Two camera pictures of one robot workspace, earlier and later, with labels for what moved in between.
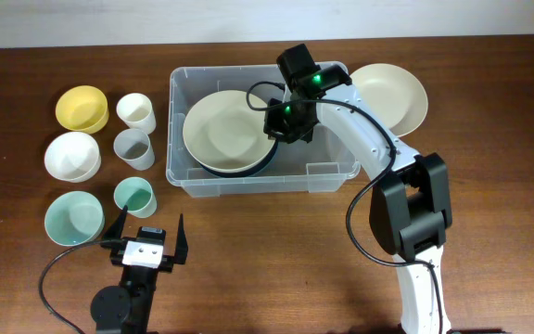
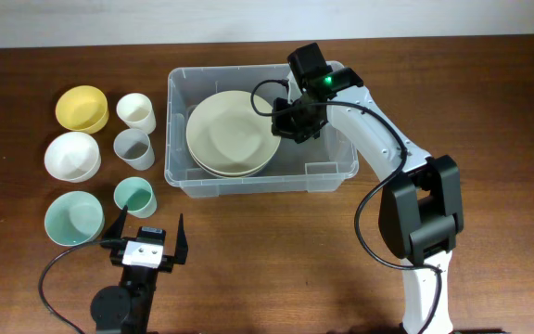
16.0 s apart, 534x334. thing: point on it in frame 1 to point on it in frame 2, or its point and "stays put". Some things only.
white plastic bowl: (72, 157) stays put
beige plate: (222, 134) to (215, 173)
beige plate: (395, 94) to (227, 136)
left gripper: (180, 253) stays put
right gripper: (274, 129) stays put
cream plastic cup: (135, 111) stays put
